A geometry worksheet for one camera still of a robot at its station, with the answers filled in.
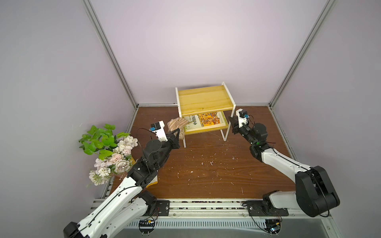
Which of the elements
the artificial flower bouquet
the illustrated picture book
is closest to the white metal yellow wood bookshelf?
the illustrated picture book

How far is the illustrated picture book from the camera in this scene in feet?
2.92

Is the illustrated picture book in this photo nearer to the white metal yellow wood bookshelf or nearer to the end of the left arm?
the white metal yellow wood bookshelf

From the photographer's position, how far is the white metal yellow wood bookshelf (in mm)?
752
